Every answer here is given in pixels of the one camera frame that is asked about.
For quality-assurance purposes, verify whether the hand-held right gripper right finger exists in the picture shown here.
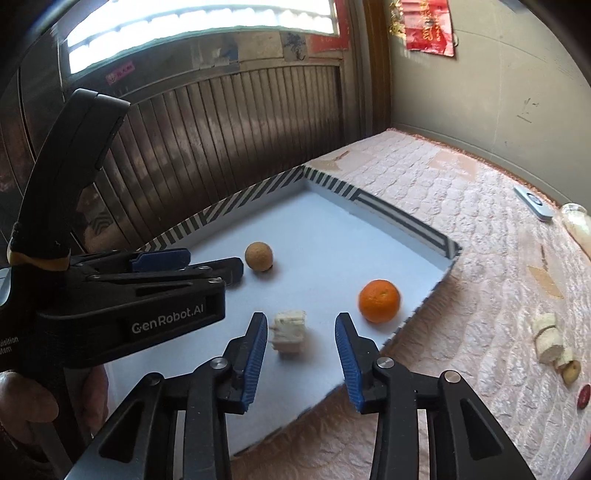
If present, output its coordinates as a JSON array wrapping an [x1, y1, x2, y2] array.
[[334, 312, 532, 480]]

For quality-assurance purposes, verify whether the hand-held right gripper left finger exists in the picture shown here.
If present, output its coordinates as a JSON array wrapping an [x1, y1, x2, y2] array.
[[65, 312, 269, 480]]

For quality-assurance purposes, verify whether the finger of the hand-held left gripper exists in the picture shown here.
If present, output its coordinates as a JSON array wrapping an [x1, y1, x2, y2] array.
[[69, 248, 192, 274], [88, 257, 245, 291]]

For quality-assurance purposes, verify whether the small brown round longan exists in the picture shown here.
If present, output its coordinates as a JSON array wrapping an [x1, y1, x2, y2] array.
[[245, 242, 274, 271]]

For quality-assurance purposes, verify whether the orange tangerine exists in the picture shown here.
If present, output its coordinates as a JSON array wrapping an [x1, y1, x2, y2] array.
[[359, 279, 402, 324]]

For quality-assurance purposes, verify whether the white tray with striped rim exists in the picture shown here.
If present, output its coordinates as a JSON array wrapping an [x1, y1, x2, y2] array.
[[104, 165, 462, 457]]

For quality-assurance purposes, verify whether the person's left hand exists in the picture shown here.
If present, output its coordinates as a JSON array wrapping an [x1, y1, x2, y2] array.
[[0, 369, 61, 464]]

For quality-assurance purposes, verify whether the brown wooden slatted panel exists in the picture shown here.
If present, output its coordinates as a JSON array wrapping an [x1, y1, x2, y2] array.
[[0, 62, 345, 259]]

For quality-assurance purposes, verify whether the pink quilted mattress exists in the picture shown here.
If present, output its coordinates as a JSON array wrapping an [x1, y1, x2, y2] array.
[[231, 129, 591, 480]]

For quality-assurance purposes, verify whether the bright barred window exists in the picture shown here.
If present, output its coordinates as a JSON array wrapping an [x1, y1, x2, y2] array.
[[67, 0, 340, 75]]

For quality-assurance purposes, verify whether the grey flat electronic device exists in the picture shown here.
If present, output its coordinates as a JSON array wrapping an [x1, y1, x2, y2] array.
[[513, 186, 554, 222]]

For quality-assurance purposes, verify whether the plastic-wrapped white radish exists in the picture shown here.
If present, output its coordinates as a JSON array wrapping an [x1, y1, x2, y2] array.
[[560, 203, 591, 257]]

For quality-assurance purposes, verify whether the red wall hanging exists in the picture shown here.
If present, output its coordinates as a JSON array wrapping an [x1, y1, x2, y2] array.
[[390, 0, 458, 57]]

